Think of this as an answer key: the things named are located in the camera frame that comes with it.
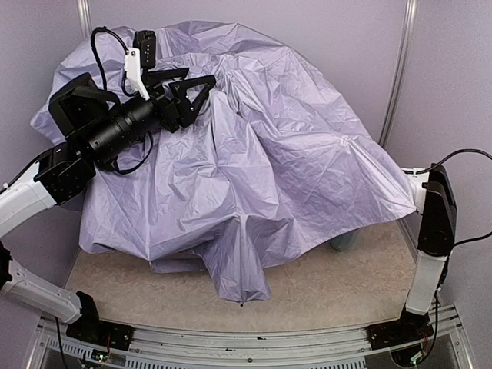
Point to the lavender folding umbrella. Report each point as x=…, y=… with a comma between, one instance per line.
x=276, y=164

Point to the left aluminium frame post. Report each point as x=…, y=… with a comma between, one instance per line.
x=84, y=15

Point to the aluminium frame post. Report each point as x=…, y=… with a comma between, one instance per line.
x=84, y=15
x=399, y=72

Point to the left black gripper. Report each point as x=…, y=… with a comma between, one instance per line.
x=166, y=105

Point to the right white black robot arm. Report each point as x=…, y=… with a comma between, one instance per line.
x=435, y=203

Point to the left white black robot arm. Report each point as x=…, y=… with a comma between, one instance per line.
x=97, y=127

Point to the right aluminium frame post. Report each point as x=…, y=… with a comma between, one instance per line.
x=399, y=72

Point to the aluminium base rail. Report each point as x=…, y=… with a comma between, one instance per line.
x=343, y=347

